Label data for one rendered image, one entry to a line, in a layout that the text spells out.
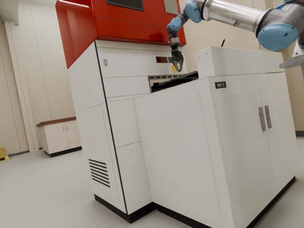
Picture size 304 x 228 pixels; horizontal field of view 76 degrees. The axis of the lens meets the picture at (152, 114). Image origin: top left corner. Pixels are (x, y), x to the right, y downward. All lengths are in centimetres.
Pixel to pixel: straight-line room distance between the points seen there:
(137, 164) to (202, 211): 51
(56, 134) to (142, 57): 431
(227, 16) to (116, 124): 85
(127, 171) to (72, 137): 432
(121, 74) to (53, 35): 828
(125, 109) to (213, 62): 65
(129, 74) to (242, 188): 96
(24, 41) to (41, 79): 153
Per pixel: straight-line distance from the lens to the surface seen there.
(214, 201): 107
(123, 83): 135
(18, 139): 863
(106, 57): 134
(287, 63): 103
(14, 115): 865
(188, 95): 98
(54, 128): 551
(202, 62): 100
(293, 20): 91
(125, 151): 131
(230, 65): 109
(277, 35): 89
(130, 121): 133
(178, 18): 147
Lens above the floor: 72
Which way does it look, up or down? 1 degrees down
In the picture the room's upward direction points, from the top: 10 degrees counter-clockwise
